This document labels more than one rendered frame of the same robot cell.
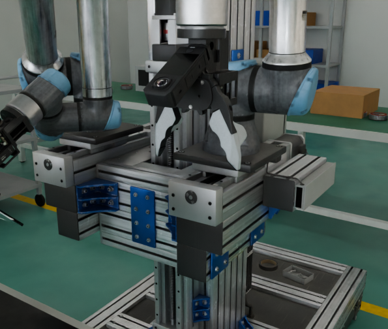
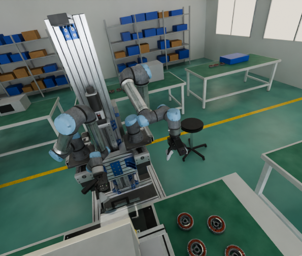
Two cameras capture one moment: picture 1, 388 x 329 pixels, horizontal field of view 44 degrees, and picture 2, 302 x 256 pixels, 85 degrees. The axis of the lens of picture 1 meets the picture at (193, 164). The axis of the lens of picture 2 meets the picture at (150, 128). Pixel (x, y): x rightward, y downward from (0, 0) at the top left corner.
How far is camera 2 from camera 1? 93 cm
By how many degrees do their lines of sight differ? 44
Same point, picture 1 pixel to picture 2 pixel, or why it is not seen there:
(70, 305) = (68, 207)
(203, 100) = not seen: hidden behind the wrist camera
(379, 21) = not seen: hidden behind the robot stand
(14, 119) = (102, 175)
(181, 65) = (180, 144)
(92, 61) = (100, 141)
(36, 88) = (98, 161)
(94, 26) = (97, 131)
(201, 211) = (145, 159)
